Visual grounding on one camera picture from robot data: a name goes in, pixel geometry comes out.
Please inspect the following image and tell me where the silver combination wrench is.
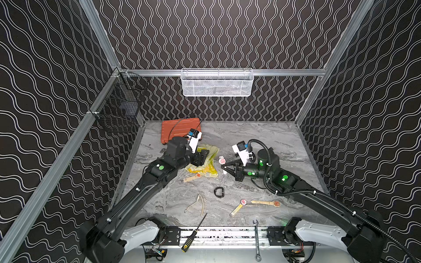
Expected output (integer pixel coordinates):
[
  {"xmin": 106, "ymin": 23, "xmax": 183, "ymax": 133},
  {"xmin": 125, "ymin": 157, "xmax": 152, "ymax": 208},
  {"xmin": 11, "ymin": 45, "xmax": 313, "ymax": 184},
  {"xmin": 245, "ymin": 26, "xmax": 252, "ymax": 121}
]
[{"xmin": 253, "ymin": 219, "xmax": 262, "ymax": 263}]

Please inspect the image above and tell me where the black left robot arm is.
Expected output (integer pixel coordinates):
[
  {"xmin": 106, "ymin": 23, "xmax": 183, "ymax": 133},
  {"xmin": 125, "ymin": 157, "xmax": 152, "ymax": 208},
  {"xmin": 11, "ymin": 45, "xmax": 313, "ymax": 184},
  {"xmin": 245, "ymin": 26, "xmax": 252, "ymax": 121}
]
[{"xmin": 78, "ymin": 137, "xmax": 204, "ymax": 263}]

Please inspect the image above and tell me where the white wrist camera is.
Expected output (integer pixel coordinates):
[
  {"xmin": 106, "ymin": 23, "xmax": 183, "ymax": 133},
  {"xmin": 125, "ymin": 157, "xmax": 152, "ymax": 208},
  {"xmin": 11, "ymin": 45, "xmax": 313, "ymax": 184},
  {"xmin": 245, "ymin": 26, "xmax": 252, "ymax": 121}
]
[
  {"xmin": 187, "ymin": 129, "xmax": 202, "ymax": 153},
  {"xmin": 232, "ymin": 141, "xmax": 255, "ymax": 167}
]

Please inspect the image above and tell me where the black wire basket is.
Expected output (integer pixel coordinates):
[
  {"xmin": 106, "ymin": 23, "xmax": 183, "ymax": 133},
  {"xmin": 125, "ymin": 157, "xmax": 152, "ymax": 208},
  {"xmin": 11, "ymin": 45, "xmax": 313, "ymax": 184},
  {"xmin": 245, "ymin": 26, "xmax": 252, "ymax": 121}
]
[{"xmin": 94, "ymin": 70, "xmax": 150, "ymax": 134}]

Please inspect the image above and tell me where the black yellow screwdriver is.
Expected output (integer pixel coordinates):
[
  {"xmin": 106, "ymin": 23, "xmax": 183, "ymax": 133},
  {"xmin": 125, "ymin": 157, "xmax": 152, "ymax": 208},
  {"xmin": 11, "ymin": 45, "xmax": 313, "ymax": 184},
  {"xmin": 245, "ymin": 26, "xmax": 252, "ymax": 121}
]
[{"xmin": 182, "ymin": 213, "xmax": 207, "ymax": 253}]

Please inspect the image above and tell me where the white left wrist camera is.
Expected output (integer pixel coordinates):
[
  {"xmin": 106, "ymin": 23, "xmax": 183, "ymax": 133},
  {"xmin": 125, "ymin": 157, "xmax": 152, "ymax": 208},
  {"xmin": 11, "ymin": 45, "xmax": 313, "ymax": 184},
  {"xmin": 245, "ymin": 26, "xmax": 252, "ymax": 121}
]
[{"xmin": 187, "ymin": 129, "xmax": 202, "ymax": 153}]

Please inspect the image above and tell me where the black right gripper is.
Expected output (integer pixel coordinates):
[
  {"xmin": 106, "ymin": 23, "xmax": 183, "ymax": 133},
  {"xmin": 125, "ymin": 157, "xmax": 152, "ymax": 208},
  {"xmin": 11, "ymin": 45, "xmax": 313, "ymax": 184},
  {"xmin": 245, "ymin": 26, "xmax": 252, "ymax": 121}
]
[{"xmin": 221, "ymin": 158, "xmax": 272, "ymax": 183}]

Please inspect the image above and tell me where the orange strap watch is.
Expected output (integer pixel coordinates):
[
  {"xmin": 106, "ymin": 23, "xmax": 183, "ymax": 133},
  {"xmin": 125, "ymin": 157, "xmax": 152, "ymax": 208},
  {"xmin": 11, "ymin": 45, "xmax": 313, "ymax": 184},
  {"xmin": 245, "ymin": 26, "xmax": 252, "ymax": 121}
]
[{"xmin": 251, "ymin": 201, "xmax": 281, "ymax": 207}]

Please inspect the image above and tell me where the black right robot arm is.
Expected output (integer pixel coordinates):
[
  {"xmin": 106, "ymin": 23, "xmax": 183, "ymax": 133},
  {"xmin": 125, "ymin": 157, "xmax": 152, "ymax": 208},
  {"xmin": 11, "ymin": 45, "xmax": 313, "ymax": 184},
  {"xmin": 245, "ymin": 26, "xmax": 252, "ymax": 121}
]
[{"xmin": 221, "ymin": 139, "xmax": 418, "ymax": 263}]

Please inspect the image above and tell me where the yellow strap red dial watch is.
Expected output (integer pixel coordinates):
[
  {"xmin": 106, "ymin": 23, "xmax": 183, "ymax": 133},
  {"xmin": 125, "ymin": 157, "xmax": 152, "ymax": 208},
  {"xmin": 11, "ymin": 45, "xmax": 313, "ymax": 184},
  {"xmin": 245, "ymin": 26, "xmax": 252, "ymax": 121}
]
[{"xmin": 230, "ymin": 199, "xmax": 247, "ymax": 217}]

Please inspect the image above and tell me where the yellow green white towel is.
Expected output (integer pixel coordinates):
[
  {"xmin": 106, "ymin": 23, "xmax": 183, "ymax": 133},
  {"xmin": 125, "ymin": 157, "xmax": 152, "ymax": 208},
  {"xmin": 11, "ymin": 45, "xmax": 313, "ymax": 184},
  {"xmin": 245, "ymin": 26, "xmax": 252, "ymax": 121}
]
[{"xmin": 184, "ymin": 144, "xmax": 219, "ymax": 178}]

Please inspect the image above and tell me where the red plastic tool case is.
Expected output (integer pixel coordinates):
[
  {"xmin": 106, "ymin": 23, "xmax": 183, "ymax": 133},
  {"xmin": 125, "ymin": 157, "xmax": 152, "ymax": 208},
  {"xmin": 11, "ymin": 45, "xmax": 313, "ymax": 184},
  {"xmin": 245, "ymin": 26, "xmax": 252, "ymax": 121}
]
[{"xmin": 161, "ymin": 118, "xmax": 201, "ymax": 145}]

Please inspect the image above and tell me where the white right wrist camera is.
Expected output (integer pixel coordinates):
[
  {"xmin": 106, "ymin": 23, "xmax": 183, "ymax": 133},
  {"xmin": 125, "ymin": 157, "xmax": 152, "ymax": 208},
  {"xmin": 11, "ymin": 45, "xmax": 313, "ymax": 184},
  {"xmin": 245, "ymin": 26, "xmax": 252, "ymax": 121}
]
[{"xmin": 232, "ymin": 141, "xmax": 255, "ymax": 167}]

